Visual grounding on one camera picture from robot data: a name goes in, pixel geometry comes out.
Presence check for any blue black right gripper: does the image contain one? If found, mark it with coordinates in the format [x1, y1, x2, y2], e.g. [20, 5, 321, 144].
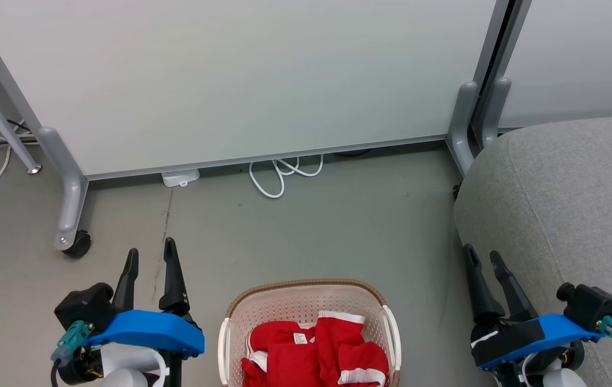
[463, 243, 606, 371]

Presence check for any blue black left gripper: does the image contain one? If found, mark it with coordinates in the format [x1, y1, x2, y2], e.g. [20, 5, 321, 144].
[83, 237, 206, 359]

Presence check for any red garment with white trim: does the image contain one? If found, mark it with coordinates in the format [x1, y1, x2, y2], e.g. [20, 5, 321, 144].
[314, 310, 391, 387]

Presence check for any grey fabric sofa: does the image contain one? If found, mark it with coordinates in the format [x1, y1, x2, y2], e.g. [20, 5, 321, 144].
[453, 116, 612, 387]

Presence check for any black caster wheel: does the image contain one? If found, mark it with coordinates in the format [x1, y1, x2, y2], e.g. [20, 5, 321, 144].
[62, 230, 92, 259]

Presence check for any white power adapter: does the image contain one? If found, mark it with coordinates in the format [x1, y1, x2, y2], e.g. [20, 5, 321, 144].
[162, 169, 200, 188]

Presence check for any grey partition foot with caster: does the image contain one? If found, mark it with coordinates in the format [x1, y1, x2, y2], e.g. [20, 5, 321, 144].
[37, 126, 91, 253]

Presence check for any white perforated laundry basket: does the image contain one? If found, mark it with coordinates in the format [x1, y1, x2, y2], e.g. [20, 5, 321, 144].
[218, 278, 402, 387]

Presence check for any red garment with label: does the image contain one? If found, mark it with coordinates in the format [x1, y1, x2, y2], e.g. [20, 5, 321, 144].
[240, 321, 323, 387]

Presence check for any large white partition panel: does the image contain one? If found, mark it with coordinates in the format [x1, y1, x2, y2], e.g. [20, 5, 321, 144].
[0, 0, 512, 181]

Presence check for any looped white cable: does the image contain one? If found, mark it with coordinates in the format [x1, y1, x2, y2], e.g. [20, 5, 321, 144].
[248, 154, 325, 199]

